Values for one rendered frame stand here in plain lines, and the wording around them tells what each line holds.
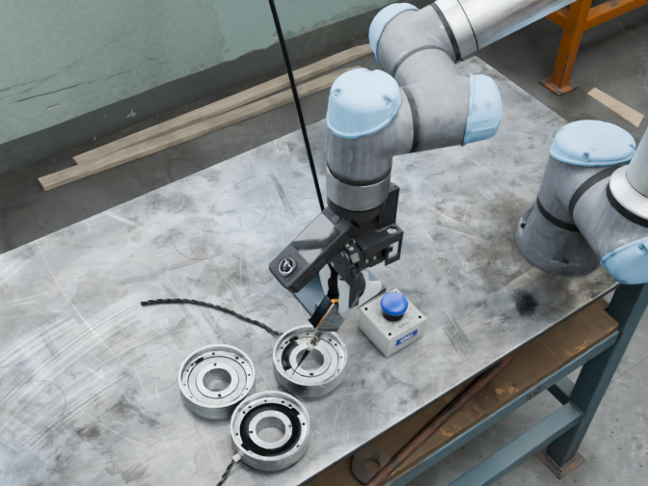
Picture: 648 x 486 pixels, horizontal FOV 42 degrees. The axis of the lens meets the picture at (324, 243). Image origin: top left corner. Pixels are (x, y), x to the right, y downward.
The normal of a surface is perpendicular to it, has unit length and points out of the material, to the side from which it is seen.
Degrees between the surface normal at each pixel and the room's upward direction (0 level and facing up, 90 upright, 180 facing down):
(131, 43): 90
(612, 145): 8
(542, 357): 0
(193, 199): 0
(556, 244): 72
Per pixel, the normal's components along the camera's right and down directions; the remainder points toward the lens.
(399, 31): -0.43, -0.51
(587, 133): 0.00, -0.77
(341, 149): -0.61, 0.57
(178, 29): 0.58, 0.61
